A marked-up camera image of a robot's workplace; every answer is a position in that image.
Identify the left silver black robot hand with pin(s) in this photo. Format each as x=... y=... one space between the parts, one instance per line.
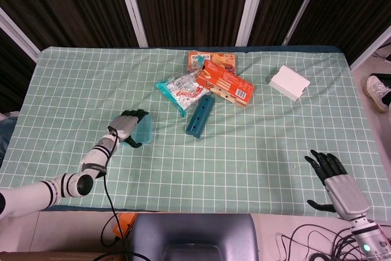
x=123 y=125

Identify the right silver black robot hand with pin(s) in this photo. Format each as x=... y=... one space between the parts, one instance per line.
x=343 y=190

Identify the blue translucent plastic lid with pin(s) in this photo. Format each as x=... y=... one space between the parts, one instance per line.
x=145 y=131

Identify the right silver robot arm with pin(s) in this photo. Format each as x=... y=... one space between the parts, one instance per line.
x=371 y=241

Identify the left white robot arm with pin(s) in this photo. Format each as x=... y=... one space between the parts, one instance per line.
x=36 y=192

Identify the white cardboard box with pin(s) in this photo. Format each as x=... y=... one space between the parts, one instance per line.
x=288 y=83

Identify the silver snack packet teal edge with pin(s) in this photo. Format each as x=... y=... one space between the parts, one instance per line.
x=181 y=91

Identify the teal perforated cylinder holder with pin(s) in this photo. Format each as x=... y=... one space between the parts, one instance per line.
x=200 y=117

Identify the orange plastic device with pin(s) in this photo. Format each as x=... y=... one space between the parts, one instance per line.
x=123 y=227

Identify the green checked tablecloth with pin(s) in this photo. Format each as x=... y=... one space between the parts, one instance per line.
x=244 y=157

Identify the white sneaker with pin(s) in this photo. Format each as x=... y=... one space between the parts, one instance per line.
x=377 y=91

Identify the orange cardboard carton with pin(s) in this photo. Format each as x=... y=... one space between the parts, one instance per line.
x=227 y=86

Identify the flat orange snack packet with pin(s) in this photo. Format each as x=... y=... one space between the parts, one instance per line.
x=221 y=59

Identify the grey robot torso cover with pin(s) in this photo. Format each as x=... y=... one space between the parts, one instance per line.
x=195 y=230

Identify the white partition frame post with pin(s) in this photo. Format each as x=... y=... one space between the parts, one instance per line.
x=18 y=33
x=371 y=48
x=250 y=7
x=131 y=7
x=302 y=7

